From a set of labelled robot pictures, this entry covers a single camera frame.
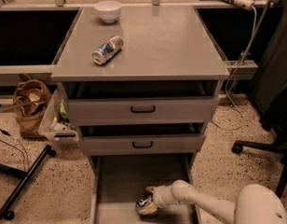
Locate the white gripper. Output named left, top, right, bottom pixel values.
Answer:
left=137, top=186, right=175, bottom=216

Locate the blue pepsi can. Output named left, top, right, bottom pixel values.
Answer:
left=135, top=194, right=155, bottom=216
left=92, top=35, right=124, bottom=65

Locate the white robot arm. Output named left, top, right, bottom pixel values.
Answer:
left=135, top=180, right=287, bottom=224

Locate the grey bottom drawer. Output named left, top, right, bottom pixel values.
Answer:
left=89, top=154, right=201, bottom=224

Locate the grey drawer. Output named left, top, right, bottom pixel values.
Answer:
left=89, top=154, right=201, bottom=224
left=66, top=97, right=219, bottom=126
left=79, top=134, right=205, bottom=156

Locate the grey middle drawer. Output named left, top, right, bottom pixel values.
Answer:
left=79, top=134, right=205, bottom=156

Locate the grey drawer cabinet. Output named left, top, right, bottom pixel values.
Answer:
left=50, top=5, right=230, bottom=224

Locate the grey top drawer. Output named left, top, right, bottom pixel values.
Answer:
left=66, top=97, right=219, bottom=126

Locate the blue pepsi can on counter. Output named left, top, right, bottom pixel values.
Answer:
left=92, top=35, right=124, bottom=65

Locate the clear plastic storage bin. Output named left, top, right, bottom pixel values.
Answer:
left=38, top=90, right=78, bottom=148

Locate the black office chair base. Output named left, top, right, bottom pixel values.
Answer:
left=231, top=133, right=287, bottom=199

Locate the black rolling stand leg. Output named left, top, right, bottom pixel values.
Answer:
left=0, top=145, right=56, bottom=220

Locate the white ceramic bowl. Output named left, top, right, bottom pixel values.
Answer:
left=94, top=1, right=122, bottom=23

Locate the grey cable on floor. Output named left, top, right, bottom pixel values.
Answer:
left=211, top=6, right=258, bottom=133

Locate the black cable on floor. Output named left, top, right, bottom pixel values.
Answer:
left=0, top=120, right=30, bottom=172

